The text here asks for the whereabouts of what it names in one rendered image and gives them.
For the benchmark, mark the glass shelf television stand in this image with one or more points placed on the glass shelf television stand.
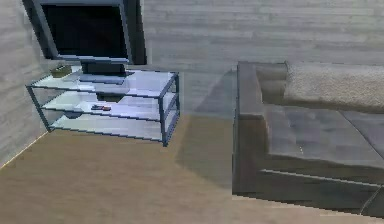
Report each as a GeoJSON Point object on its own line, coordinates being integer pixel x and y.
{"type": "Point", "coordinates": [110, 116]}

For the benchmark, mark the dark remote control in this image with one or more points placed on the dark remote control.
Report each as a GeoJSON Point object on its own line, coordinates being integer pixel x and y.
{"type": "Point", "coordinates": [101, 107]}

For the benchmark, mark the grey brown sofa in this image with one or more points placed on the grey brown sofa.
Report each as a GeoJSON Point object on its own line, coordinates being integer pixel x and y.
{"type": "Point", "coordinates": [310, 140]}

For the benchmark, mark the black television set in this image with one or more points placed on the black television set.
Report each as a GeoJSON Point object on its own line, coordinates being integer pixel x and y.
{"type": "Point", "coordinates": [87, 31]}

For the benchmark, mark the small olive green box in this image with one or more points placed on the small olive green box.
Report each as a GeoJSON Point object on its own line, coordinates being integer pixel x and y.
{"type": "Point", "coordinates": [61, 70]}

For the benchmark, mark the beige sofa blanket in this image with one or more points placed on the beige sofa blanket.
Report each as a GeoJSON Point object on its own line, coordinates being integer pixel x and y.
{"type": "Point", "coordinates": [336, 85]}

